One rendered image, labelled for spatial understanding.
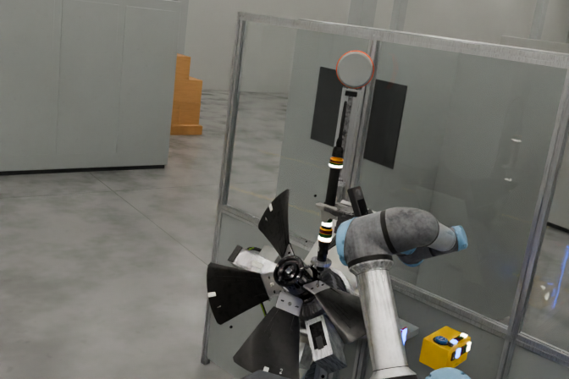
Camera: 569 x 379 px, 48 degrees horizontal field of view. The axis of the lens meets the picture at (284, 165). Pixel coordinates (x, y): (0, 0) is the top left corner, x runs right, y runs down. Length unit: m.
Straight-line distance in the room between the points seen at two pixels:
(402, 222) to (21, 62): 6.00
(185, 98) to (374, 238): 8.72
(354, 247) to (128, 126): 6.26
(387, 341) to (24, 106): 6.12
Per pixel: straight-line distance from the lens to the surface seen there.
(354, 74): 2.70
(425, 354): 2.28
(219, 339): 3.79
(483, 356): 2.76
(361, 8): 8.09
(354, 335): 2.04
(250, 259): 2.52
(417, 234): 1.62
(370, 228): 1.61
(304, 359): 2.31
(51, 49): 7.29
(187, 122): 10.34
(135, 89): 7.68
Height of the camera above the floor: 2.07
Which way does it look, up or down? 13 degrees down
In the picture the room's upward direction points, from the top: 7 degrees clockwise
